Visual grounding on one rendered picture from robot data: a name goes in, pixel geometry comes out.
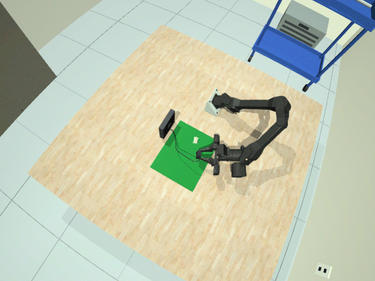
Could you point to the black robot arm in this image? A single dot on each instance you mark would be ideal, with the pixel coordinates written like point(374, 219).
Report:
point(253, 151)

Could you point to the black cable with plug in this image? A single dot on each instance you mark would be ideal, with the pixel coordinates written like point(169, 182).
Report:
point(198, 155)

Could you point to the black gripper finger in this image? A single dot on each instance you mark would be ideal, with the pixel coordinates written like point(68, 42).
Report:
point(208, 149)
point(209, 160)

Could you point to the green circuit board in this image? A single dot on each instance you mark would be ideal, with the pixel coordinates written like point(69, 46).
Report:
point(172, 164)

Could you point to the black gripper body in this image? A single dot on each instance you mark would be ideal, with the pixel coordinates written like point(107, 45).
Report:
point(215, 160)

